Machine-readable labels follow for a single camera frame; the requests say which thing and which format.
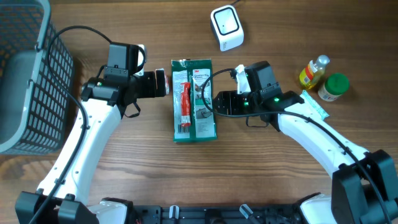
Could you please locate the red snack stick packet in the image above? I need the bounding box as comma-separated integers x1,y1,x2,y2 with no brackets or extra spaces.
181,82,191,127

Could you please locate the green 3M gloves package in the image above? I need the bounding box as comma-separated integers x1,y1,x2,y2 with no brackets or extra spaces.
171,59,216,142

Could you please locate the teal wet wipes pack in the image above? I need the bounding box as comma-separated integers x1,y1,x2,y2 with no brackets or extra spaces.
300,90,330,120

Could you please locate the yellow liquid soap bottle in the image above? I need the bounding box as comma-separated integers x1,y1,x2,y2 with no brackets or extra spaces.
298,55,330,90

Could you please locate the green round can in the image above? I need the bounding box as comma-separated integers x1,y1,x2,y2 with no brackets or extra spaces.
318,73,350,101

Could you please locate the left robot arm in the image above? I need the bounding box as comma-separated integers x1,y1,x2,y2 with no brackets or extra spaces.
15,42,169,223

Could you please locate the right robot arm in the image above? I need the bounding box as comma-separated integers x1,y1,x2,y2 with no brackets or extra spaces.
213,61,397,223

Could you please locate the white barcode scanner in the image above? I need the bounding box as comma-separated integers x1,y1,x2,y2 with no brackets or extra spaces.
210,5,244,52

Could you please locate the grey plastic mesh basket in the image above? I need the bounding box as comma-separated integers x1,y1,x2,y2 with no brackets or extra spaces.
1,0,75,155

